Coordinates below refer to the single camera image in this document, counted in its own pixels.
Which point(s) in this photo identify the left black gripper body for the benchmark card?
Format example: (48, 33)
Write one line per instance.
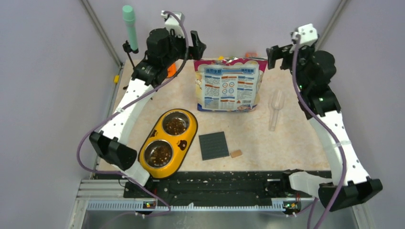
(178, 47)

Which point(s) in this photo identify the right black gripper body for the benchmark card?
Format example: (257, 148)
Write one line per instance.
(303, 54)

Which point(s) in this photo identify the clear plastic scoop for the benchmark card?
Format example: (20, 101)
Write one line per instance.
(277, 103)

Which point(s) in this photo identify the pink pet food bag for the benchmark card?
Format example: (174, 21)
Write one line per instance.
(228, 85)

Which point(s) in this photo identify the yellow double pet bowl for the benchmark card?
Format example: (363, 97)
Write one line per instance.
(168, 142)

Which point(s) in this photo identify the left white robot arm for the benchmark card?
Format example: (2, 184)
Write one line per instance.
(167, 52)

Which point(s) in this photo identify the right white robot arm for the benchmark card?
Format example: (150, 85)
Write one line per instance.
(312, 70)

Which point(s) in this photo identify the orange semicircle container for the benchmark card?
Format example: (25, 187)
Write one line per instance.
(250, 54)

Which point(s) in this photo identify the orange tape dispenser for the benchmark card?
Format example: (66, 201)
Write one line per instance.
(172, 70)

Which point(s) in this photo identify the green microphone on tripod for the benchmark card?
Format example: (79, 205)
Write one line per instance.
(131, 44)

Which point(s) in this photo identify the dark grey square baseplate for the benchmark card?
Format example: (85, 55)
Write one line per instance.
(213, 146)

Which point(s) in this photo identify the small wooden block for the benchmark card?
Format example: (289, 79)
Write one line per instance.
(236, 153)

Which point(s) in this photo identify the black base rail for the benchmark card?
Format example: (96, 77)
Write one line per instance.
(221, 189)

